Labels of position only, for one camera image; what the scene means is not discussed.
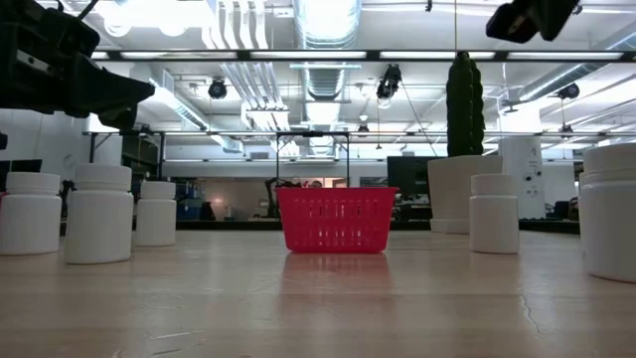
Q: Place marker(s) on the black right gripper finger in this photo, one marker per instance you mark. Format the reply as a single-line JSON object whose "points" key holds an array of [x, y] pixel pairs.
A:
{"points": [[514, 22]]}

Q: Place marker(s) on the person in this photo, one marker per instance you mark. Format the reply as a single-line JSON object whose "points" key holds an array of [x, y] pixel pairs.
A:
{"points": [[316, 184]]}

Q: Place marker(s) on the black metal stand frame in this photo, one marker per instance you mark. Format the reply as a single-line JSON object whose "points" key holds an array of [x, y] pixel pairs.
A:
{"points": [[313, 133]]}

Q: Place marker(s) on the black background robot arm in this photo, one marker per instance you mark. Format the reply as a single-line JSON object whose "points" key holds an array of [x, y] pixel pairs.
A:
{"points": [[271, 199]]}

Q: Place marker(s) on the black overhead camera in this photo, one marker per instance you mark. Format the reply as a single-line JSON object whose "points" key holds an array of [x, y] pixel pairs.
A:
{"points": [[389, 82]]}

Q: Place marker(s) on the black monitor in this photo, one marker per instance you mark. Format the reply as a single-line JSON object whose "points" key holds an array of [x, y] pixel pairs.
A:
{"points": [[25, 166], [407, 176]]}

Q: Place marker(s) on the silver ventilation duct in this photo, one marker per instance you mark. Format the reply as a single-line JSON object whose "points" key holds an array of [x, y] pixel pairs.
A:
{"points": [[325, 79]]}

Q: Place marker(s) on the red plastic basket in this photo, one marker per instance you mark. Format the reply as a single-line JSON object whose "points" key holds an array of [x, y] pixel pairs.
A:
{"points": [[338, 219]]}

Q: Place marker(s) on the blue storage bin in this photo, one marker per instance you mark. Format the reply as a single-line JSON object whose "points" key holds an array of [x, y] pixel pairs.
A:
{"points": [[189, 211]]}

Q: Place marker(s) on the white building column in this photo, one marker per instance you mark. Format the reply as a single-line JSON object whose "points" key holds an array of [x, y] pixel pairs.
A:
{"points": [[522, 169]]}

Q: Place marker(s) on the white plastic pill bottle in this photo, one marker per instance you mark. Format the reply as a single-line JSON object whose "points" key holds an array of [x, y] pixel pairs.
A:
{"points": [[30, 219], [494, 219], [99, 219], [611, 219], [155, 219]]}

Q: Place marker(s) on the black ceiling spotlight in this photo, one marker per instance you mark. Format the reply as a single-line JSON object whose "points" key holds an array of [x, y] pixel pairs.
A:
{"points": [[568, 91], [217, 88]]}

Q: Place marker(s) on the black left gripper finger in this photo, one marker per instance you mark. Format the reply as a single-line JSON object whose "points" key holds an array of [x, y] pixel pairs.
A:
{"points": [[109, 92], [119, 120]]}

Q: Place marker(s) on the green cactus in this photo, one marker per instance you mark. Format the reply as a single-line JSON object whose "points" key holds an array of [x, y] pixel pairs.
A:
{"points": [[464, 104]]}

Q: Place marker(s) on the white hexagonal planter pot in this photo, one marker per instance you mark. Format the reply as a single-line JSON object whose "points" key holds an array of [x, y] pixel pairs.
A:
{"points": [[449, 189]]}

